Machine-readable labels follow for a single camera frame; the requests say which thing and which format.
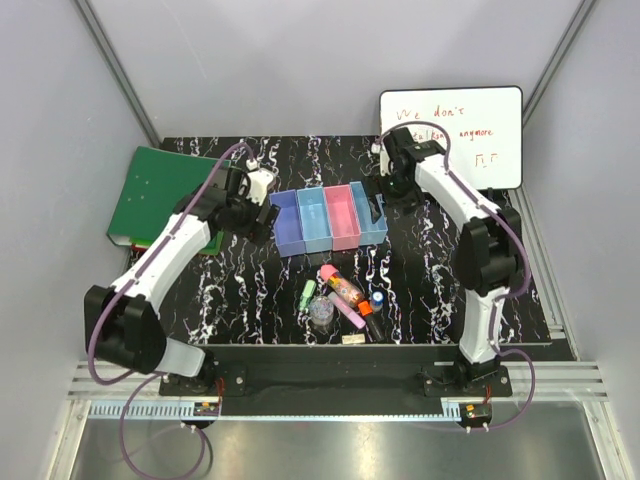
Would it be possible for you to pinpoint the aluminium rail frame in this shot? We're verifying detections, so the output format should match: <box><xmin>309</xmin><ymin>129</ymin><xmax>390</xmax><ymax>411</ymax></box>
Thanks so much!
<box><xmin>45</xmin><ymin>360</ymin><xmax>635</xmax><ymax>479</ymax></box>

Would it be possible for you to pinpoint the small blue-capped bottle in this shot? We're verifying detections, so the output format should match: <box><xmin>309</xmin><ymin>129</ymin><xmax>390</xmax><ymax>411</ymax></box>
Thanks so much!
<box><xmin>370</xmin><ymin>291</ymin><xmax>385</xmax><ymax>312</ymax></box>

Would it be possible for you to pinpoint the dark green binder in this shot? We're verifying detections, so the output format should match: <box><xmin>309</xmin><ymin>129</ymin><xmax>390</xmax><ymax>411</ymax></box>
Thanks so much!
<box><xmin>107</xmin><ymin>146</ymin><xmax>216</xmax><ymax>246</ymax></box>

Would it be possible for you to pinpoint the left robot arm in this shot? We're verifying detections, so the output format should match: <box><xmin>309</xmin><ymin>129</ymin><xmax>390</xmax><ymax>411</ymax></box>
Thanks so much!
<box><xmin>84</xmin><ymin>164</ymin><xmax>280</xmax><ymax>396</ymax></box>

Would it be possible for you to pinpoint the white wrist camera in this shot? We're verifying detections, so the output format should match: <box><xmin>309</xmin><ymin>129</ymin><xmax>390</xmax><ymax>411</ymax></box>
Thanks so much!
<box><xmin>246</xmin><ymin>159</ymin><xmax>276</xmax><ymax>206</ymax></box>
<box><xmin>371</xmin><ymin>142</ymin><xmax>390</xmax><ymax>176</ymax></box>

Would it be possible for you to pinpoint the pink-capped colourful bottle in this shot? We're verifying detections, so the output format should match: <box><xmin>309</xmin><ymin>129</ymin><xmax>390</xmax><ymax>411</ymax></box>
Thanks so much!
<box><xmin>320</xmin><ymin>264</ymin><xmax>364</xmax><ymax>307</ymax></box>

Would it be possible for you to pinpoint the pink highlighter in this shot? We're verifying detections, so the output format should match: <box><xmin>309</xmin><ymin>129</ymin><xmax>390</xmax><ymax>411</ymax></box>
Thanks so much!
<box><xmin>327</xmin><ymin>292</ymin><xmax>366</xmax><ymax>330</ymax></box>

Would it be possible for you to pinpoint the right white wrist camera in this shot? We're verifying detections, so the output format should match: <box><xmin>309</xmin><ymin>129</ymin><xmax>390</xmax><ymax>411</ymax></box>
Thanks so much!
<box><xmin>371</xmin><ymin>142</ymin><xmax>390</xmax><ymax>176</ymax></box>

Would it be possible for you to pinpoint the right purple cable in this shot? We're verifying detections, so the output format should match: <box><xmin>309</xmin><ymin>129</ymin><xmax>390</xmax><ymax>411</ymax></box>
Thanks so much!
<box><xmin>374</xmin><ymin>122</ymin><xmax>539</xmax><ymax>432</ymax></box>

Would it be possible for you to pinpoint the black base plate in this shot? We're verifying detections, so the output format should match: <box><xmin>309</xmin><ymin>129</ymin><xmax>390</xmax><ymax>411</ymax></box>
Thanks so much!
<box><xmin>158</xmin><ymin>343</ymin><xmax>514</xmax><ymax>419</ymax></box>

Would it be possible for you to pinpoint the pink rectangular bin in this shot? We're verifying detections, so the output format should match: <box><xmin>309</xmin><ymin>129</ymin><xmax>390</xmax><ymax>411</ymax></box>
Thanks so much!
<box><xmin>324</xmin><ymin>185</ymin><xmax>361</xmax><ymax>251</ymax></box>

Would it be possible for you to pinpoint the clear glitter jar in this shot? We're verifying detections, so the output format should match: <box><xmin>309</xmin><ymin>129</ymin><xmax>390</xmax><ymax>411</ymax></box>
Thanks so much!
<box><xmin>308</xmin><ymin>296</ymin><xmax>335</xmax><ymax>328</ymax></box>

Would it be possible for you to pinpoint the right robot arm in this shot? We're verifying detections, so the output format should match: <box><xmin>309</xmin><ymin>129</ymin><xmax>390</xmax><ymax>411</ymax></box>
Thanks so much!
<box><xmin>363</xmin><ymin>121</ymin><xmax>531</xmax><ymax>397</ymax></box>

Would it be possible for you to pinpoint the black marble mat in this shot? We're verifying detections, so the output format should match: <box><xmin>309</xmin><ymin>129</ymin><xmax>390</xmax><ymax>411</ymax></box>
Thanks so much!
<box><xmin>117</xmin><ymin>134</ymin><xmax>576</xmax><ymax>361</ymax></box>

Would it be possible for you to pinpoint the light green folder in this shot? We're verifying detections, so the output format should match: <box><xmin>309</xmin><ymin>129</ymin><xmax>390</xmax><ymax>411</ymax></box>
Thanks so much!
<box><xmin>200</xmin><ymin>231</ymin><xmax>224</xmax><ymax>256</ymax></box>

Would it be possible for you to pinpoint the light blue end bin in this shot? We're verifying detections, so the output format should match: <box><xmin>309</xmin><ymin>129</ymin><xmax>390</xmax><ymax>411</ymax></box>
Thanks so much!
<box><xmin>350</xmin><ymin>181</ymin><xmax>388</xmax><ymax>247</ymax></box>

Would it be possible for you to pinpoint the purple rectangular bin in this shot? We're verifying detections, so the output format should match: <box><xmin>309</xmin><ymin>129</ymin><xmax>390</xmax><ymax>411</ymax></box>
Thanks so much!
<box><xmin>270</xmin><ymin>190</ymin><xmax>306</xmax><ymax>257</ymax></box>

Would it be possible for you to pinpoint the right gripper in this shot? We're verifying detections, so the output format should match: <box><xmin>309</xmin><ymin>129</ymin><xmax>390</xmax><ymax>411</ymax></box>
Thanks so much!
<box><xmin>361</xmin><ymin>170</ymin><xmax>425</xmax><ymax>224</ymax></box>

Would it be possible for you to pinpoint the white eraser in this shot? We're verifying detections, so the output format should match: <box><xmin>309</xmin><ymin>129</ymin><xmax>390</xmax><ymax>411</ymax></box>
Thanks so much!
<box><xmin>342</xmin><ymin>334</ymin><xmax>366</xmax><ymax>345</ymax></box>

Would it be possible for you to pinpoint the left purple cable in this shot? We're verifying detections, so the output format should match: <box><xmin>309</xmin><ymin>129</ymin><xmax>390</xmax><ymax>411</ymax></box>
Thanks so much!
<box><xmin>87</xmin><ymin>142</ymin><xmax>256</xmax><ymax>480</ymax></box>

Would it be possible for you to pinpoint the purple cable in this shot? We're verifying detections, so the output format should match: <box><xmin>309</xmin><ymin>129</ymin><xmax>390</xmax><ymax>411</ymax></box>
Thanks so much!
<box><xmin>87</xmin><ymin>142</ymin><xmax>256</xmax><ymax>480</ymax></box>
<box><xmin>374</xmin><ymin>122</ymin><xmax>539</xmax><ymax>432</ymax></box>

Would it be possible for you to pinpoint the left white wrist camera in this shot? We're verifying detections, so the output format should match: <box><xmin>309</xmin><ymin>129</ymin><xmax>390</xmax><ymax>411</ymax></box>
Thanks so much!
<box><xmin>246</xmin><ymin>159</ymin><xmax>276</xmax><ymax>206</ymax></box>

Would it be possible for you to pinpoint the green highlighter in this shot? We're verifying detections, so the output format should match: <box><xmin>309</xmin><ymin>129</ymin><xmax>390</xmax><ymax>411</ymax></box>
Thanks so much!
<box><xmin>298</xmin><ymin>280</ymin><xmax>316</xmax><ymax>312</ymax></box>

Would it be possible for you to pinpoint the orange black marker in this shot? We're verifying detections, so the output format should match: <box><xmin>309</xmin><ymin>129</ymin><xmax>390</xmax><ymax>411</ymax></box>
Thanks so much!
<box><xmin>357</xmin><ymin>300</ymin><xmax>386</xmax><ymax>343</ymax></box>

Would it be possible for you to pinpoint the white dry-erase board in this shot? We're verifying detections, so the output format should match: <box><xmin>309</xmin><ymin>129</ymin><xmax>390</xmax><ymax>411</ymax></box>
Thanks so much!
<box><xmin>379</xmin><ymin>85</ymin><xmax>523</xmax><ymax>190</ymax></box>

